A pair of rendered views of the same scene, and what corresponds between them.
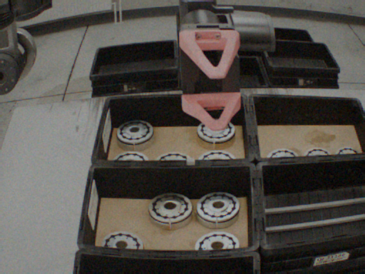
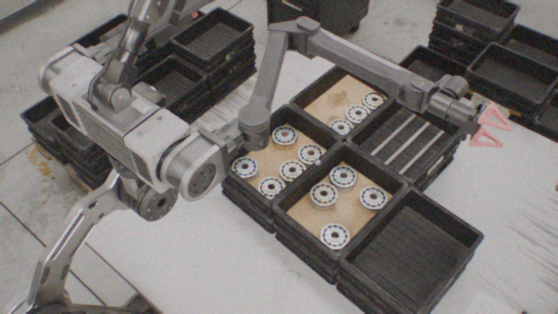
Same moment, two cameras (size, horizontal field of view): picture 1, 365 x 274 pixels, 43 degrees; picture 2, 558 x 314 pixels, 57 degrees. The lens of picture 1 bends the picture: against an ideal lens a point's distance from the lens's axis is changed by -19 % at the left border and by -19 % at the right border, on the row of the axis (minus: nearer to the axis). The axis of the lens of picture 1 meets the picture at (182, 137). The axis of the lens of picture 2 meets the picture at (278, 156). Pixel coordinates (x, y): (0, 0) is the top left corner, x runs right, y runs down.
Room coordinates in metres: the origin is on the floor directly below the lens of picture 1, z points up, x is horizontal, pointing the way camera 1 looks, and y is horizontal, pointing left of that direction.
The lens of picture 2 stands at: (0.35, 0.94, 2.42)
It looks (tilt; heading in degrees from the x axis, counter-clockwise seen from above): 51 degrees down; 312
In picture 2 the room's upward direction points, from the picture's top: 2 degrees counter-clockwise
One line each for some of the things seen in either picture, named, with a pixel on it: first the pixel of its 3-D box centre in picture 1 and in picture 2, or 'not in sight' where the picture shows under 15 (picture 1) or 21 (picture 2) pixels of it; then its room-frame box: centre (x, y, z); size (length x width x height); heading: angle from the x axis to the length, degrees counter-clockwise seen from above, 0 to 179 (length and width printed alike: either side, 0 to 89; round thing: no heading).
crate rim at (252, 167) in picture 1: (167, 211); (340, 196); (0.87, 0.04, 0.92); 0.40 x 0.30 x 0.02; 86
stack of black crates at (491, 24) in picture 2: not in sight; (468, 36); (1.16, -1.76, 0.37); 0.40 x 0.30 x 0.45; 0
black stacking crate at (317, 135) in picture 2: (174, 145); (279, 159); (1.17, 0.02, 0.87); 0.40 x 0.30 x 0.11; 86
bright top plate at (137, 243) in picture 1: (122, 246); (335, 236); (0.81, 0.15, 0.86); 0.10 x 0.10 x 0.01
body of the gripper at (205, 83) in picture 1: (207, 51); (462, 115); (0.59, -0.04, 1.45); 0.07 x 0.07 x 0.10; 1
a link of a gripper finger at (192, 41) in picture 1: (212, 66); (491, 124); (0.52, -0.04, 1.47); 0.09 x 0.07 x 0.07; 1
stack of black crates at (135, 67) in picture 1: (136, 96); (110, 141); (2.20, 0.20, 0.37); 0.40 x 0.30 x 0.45; 90
